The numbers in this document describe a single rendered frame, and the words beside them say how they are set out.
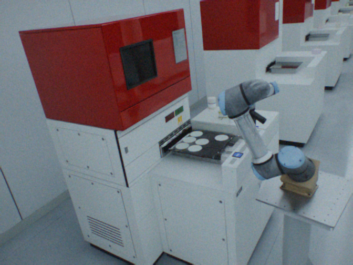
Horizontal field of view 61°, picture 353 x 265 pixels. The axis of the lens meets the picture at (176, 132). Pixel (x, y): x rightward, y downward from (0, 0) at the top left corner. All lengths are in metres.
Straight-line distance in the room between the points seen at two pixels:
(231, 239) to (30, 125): 2.14
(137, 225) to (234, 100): 1.15
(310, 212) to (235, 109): 0.65
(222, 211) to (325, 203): 0.58
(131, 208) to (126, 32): 1.11
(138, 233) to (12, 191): 1.48
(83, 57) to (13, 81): 1.40
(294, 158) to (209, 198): 0.60
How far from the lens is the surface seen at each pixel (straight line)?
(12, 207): 3.30
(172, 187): 2.03
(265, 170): 1.62
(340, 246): 2.77
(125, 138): 1.85
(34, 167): 3.30
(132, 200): 2.03
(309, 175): 1.75
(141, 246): 2.29
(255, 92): 1.45
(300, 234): 1.99
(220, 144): 2.16
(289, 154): 1.60
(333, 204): 1.79
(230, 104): 1.46
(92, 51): 1.71
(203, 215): 2.02
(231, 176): 1.81
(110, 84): 1.69
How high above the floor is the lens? 1.89
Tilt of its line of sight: 24 degrees down
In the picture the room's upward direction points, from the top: 8 degrees counter-clockwise
